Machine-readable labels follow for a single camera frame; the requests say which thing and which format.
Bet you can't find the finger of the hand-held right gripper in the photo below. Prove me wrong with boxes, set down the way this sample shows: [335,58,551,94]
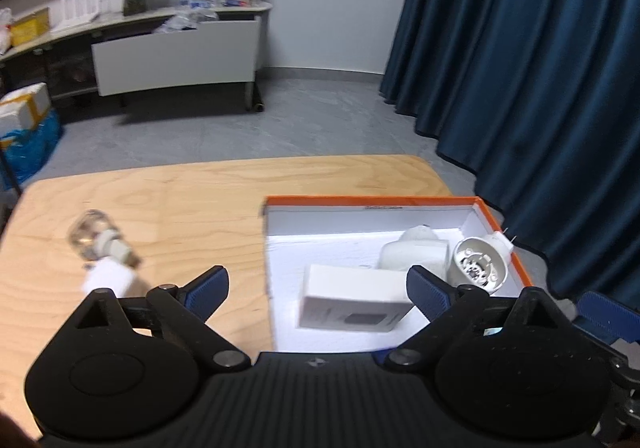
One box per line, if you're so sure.
[576,291,632,345]

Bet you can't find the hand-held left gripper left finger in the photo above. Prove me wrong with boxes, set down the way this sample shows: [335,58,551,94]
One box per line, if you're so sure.
[75,265,251,371]

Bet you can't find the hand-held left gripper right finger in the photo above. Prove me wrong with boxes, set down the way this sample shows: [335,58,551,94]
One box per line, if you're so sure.
[382,265,573,371]

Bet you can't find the orange white box tray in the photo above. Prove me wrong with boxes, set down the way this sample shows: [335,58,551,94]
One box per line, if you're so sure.
[263,196,535,354]

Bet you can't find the white lamp cup green logo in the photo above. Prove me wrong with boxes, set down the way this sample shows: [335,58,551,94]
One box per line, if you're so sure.
[378,225,451,279]

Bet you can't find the white round lamp socket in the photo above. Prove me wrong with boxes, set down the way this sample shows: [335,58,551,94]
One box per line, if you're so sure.
[452,226,517,297]

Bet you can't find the white cube adapter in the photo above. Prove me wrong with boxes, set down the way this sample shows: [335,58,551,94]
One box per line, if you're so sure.
[81,260,136,297]

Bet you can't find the clear glass light bulb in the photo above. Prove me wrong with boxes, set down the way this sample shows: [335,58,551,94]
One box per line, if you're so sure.
[67,210,144,269]

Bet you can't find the blue plastic bag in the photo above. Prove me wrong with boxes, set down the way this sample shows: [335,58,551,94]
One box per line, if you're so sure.
[0,110,64,187]

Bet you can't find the white cabinet drawer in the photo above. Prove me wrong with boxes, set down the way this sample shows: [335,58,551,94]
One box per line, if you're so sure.
[90,17,262,97]

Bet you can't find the blue curtain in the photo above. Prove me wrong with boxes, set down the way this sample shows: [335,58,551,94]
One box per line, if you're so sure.
[378,0,640,301]

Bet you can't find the white yellow cardboard box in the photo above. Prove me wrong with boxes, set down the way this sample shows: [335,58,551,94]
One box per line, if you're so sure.
[0,82,51,149]

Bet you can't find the grey television cabinet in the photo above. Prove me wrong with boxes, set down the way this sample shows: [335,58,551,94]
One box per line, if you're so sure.
[0,0,274,115]

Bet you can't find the clear plastic bags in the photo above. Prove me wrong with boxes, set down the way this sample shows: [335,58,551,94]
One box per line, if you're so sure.
[152,10,221,35]

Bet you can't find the white router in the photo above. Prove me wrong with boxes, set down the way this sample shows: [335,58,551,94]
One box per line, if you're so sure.
[49,0,109,31]

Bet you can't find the white plastic bag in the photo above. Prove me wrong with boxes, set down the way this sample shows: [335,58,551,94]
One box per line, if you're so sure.
[0,7,14,54]

